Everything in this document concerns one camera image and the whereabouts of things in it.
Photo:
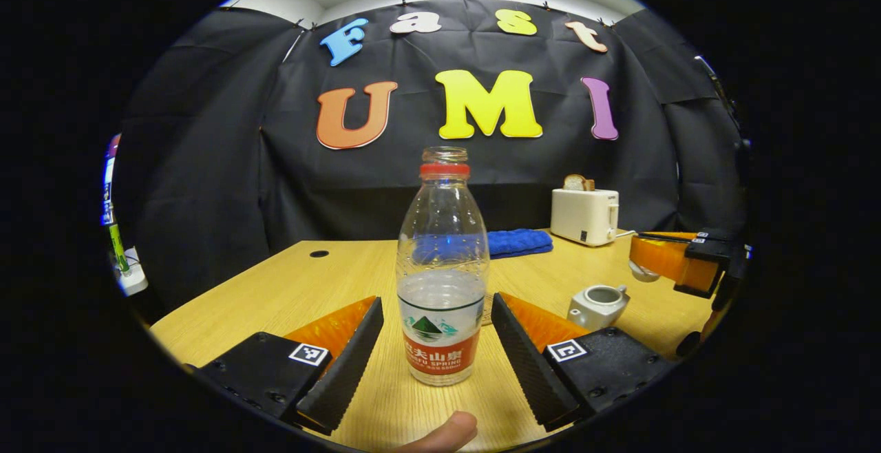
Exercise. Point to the green slim bottle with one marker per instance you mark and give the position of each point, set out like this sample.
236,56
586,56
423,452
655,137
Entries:
118,250

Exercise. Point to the white floral ceramic teacup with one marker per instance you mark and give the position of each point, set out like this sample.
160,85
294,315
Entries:
592,312

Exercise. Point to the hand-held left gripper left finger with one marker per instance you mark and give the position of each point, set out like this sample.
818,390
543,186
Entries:
344,370

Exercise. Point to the black metal stand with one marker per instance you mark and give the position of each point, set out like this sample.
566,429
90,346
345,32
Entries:
712,78

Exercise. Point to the blue folded towel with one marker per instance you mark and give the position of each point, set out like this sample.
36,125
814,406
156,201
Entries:
519,243

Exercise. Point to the white ceramic teacup lid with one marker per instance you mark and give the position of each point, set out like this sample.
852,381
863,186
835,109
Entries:
643,274

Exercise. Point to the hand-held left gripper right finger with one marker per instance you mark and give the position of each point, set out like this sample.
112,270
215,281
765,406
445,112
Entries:
523,363

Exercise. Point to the clear plastic water bottle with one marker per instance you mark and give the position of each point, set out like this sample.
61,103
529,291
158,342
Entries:
440,288

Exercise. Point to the computer monitor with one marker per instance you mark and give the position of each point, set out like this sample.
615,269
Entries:
109,184

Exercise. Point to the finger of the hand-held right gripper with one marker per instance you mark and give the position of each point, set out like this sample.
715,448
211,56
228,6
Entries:
671,260

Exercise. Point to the white toaster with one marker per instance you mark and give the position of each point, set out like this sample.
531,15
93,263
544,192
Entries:
581,219

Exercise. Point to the bread slice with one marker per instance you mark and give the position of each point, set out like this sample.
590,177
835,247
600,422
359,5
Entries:
577,183

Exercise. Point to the black backdrop cloth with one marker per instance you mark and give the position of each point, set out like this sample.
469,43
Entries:
344,198

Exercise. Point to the white side table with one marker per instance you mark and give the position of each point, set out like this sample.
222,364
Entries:
134,281

